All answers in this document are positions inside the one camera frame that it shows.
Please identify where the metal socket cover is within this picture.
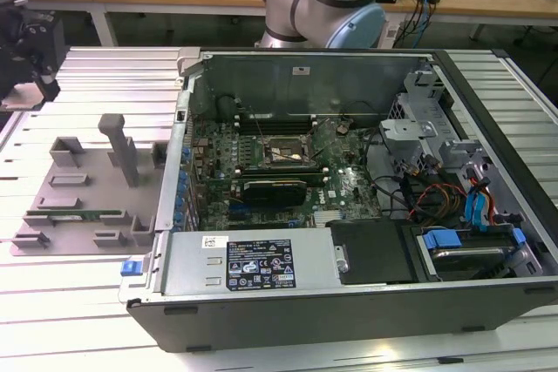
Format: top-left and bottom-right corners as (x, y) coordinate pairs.
(307, 118), (339, 164)

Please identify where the CPU socket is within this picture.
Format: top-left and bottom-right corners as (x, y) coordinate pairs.
(260, 132), (314, 168)

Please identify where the grey parts rack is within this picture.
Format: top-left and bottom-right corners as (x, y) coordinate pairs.
(8, 113), (171, 256)

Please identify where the green RAM stick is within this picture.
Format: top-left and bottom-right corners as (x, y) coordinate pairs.
(24, 209), (124, 221)

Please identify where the black RAM slot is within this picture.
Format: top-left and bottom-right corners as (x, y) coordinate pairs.
(238, 170), (327, 178)
(238, 161), (324, 168)
(235, 174), (329, 183)
(237, 120), (315, 126)
(237, 128), (315, 135)
(233, 116), (316, 123)
(234, 166), (328, 172)
(233, 124), (316, 131)

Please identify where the silver power supply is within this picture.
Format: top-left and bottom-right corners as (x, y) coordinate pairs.
(159, 230), (345, 299)

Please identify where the black graphics card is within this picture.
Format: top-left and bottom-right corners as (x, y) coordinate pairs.
(241, 177), (310, 206)

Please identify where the green motherboard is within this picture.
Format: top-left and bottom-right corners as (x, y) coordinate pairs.
(185, 114), (384, 232)

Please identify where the silver finned heatsink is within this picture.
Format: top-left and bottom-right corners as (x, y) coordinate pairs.
(314, 209), (346, 224)

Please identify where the grey metal disk bay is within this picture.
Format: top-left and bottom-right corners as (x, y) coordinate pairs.
(378, 69), (483, 181)

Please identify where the black and grey PC case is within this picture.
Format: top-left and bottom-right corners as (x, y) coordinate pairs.
(118, 47), (558, 354)

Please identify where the black plastic shroud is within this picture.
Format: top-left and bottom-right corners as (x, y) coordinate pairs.
(325, 219), (422, 285)

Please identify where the hard disk in blue carrier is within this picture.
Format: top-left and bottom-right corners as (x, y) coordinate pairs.
(416, 226), (527, 282)

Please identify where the yellow orange wire bundle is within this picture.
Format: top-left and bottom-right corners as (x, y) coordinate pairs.
(410, 183), (464, 220)

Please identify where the blue flat wire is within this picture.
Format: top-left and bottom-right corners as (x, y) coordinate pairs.
(462, 176), (493, 233)

